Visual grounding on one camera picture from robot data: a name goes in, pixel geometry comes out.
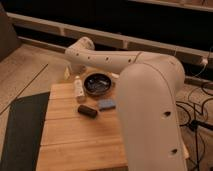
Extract white plastic bottle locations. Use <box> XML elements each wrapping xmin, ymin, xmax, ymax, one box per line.
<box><xmin>74</xmin><ymin>76</ymin><xmax>85</xmax><ymax>103</ymax></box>

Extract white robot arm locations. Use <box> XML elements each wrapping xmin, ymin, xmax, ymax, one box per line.
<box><xmin>65</xmin><ymin>37</ymin><xmax>187</xmax><ymax>171</ymax></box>

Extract wooden table board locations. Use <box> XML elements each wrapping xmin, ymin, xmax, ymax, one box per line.
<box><xmin>36</xmin><ymin>83</ymin><xmax>128</xmax><ymax>171</ymax></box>

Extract blue sponge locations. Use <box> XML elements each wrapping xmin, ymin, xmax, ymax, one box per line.
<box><xmin>98</xmin><ymin>99</ymin><xmax>116</xmax><ymax>111</ymax></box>

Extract black floor cables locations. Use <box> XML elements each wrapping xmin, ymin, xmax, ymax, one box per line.
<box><xmin>175</xmin><ymin>81</ymin><xmax>213</xmax><ymax>171</ymax></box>

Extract dark grey floor mat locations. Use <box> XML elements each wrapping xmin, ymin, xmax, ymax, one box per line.
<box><xmin>0</xmin><ymin>92</ymin><xmax>50</xmax><ymax>171</ymax></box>

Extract dark ceramic bowl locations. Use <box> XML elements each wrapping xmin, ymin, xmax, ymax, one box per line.
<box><xmin>83</xmin><ymin>73</ymin><xmax>112</xmax><ymax>96</ymax></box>

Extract dark brown cylinder block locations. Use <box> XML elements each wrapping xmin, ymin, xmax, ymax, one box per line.
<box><xmin>78</xmin><ymin>105</ymin><xmax>98</xmax><ymax>118</ymax></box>

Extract white power plug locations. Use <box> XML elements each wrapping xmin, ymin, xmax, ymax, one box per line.
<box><xmin>200</xmin><ymin>58</ymin><xmax>208</xmax><ymax>66</ymax></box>

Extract white wooden shelf rail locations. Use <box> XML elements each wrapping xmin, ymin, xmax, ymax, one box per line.
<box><xmin>7</xmin><ymin>12</ymin><xmax>213</xmax><ymax>68</ymax></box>

